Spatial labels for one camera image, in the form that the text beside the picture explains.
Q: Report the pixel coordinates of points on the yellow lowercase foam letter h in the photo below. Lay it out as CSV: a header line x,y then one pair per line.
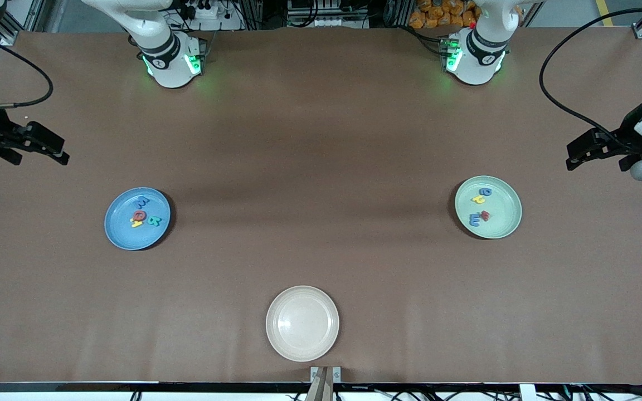
x,y
477,199

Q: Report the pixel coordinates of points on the yellow uppercase foam letter H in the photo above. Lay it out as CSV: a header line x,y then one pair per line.
x,y
135,224

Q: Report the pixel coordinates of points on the blue plate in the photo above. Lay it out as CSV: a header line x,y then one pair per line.
x,y
131,236

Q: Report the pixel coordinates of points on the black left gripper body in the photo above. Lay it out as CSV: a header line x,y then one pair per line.
x,y
628,137

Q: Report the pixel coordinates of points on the blue foam letter g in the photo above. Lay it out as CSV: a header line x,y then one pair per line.
x,y
485,192

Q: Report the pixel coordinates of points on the metal mounting bracket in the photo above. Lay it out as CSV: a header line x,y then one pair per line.
x,y
336,373

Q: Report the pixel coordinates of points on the orange bags pile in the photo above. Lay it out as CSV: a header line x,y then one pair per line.
x,y
435,14

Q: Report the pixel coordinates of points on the teal foam letter R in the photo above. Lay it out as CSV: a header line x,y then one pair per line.
x,y
155,221

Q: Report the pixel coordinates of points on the beige camera mount post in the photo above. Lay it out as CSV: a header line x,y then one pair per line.
x,y
321,390

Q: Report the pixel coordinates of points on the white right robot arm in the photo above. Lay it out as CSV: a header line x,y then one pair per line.
x,y
168,61

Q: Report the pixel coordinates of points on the white power strip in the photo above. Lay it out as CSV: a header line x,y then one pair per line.
x,y
209,11

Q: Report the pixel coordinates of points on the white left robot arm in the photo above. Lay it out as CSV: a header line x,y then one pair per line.
x,y
474,61

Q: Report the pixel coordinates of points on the green plate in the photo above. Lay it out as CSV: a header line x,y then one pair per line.
x,y
502,214

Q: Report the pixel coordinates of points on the red foam letter a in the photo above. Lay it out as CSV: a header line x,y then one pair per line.
x,y
139,215

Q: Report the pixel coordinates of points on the cream plate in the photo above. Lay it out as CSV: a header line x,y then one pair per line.
x,y
302,323

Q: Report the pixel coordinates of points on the blue foam letter M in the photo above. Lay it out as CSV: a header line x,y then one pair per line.
x,y
142,202
474,220

